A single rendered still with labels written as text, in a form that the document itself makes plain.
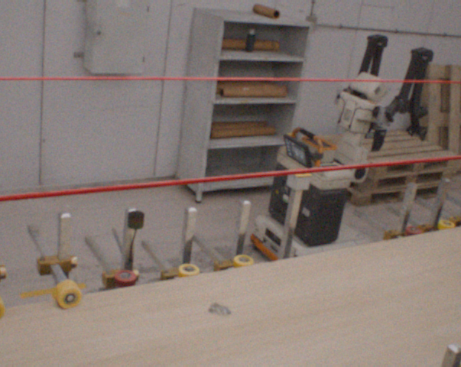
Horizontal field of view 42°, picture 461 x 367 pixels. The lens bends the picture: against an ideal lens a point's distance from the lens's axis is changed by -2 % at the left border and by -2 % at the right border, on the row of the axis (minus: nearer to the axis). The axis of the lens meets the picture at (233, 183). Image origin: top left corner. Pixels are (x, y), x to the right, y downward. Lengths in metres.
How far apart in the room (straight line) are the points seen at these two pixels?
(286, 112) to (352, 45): 1.11
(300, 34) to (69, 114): 2.05
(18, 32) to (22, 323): 2.98
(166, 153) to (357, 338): 3.50
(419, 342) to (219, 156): 3.70
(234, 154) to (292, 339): 3.77
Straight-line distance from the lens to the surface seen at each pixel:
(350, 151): 4.29
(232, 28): 5.35
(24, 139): 4.93
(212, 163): 5.64
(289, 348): 2.07
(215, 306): 2.19
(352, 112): 4.20
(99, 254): 2.53
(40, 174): 5.08
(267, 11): 5.17
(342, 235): 4.39
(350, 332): 2.22
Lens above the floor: 2.10
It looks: 22 degrees down
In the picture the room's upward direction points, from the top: 8 degrees clockwise
